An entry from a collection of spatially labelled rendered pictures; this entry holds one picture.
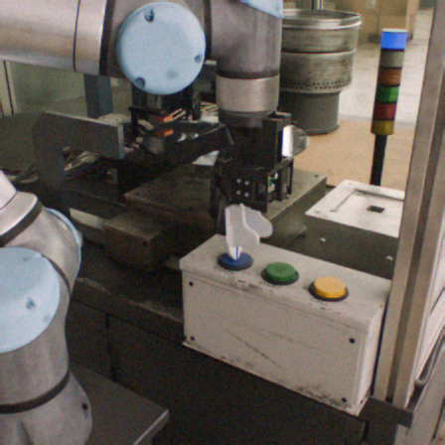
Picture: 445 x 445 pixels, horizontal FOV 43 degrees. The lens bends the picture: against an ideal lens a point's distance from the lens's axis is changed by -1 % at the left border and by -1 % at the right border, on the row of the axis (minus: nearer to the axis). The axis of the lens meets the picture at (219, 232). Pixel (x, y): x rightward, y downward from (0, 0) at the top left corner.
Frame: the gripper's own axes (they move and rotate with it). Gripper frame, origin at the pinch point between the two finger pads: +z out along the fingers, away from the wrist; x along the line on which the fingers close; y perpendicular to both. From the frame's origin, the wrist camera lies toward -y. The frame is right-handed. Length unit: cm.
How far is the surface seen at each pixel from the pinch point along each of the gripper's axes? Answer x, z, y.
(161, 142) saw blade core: 24.0, -3.5, -30.7
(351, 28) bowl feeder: 107, -17, -25
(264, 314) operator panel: -3.8, 5.9, 7.7
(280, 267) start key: 0.3, 0.8, 7.6
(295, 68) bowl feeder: 96, -6, -37
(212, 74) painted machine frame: 54, -11, -38
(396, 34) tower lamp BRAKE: 46, -24, 6
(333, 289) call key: -0.9, 0.8, 15.7
